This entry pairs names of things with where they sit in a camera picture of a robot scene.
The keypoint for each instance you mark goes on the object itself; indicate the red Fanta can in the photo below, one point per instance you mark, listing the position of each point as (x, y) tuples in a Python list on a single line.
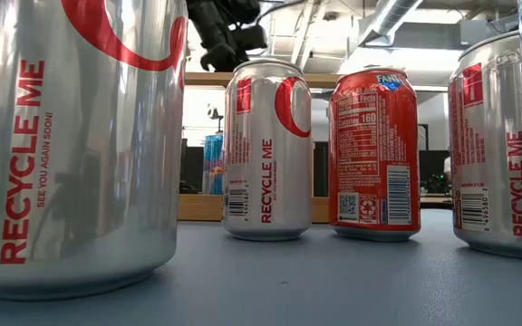
[(374, 149)]

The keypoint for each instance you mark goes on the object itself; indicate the silver Diet Coke can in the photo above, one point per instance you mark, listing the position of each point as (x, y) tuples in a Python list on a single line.
[(487, 158), (84, 158), (267, 158)]

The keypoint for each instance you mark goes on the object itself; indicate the black monitor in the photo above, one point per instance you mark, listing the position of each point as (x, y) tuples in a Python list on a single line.
[(431, 165)]

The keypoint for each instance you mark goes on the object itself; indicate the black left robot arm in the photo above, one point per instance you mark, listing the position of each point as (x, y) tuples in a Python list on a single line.
[(206, 22)]

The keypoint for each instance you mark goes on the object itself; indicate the silver ceiling duct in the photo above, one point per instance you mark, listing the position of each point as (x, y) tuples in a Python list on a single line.
[(392, 16)]

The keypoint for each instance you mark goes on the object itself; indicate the wooden slatted shelf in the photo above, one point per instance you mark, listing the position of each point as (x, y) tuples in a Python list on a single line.
[(197, 208)]

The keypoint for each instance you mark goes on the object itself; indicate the blue silver Red Bull can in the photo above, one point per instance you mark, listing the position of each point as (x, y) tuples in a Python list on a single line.
[(213, 163)]

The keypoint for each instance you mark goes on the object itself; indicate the blue-grey table mat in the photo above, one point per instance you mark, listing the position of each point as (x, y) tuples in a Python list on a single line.
[(243, 299)]

